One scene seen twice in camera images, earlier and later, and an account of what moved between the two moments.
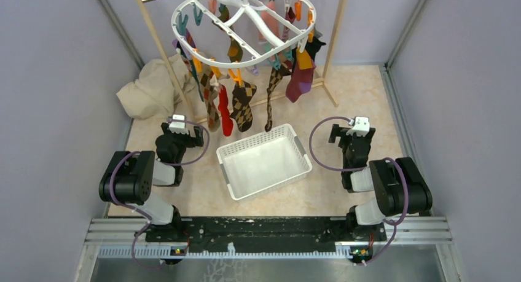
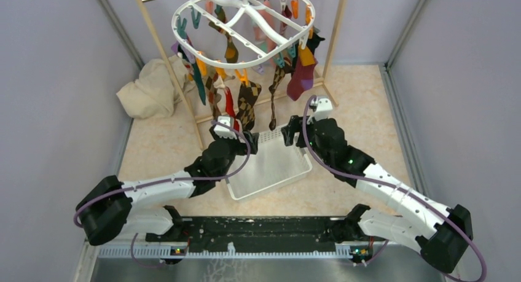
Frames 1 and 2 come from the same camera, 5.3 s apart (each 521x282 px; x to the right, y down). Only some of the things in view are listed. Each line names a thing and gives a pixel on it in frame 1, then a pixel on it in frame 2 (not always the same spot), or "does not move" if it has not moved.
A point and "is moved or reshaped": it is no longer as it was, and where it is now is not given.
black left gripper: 197,140 -> 241,145
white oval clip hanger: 265,54 does not move
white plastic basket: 263,161 does not move
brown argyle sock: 242,112 is moved or reshaped
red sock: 224,110 is moved or reshaped
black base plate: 214,235 does not move
